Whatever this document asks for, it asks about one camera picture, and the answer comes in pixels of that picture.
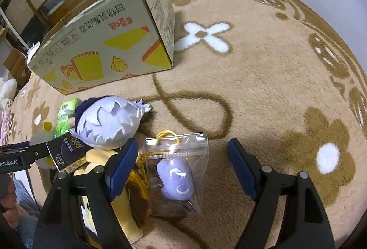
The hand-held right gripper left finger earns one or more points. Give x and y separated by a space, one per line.
123 170

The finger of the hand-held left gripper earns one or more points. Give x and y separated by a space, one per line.
37 151

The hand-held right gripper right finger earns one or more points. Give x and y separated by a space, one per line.
240 168

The black tissue packet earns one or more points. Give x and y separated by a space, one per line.
68 151

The purple-haired plush doll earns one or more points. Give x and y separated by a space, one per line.
109 120

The purple squishy toy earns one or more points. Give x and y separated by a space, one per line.
175 178

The pale yellow plush toy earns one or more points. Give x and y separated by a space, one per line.
127 226

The clear plastic zip bag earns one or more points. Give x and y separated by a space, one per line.
183 148

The printed cardboard box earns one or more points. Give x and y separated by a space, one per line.
100 45

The person's left hand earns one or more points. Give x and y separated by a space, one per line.
7 203

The pink printed cloth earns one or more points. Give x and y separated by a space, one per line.
5 128

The green tissue packet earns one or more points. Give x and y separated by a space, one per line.
64 117

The person's grey pants leg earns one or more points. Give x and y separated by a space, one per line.
27 209

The white plush toy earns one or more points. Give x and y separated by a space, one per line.
7 91

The brown cardboard boxes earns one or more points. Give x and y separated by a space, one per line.
17 65

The beige floral blanket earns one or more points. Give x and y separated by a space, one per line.
258 80

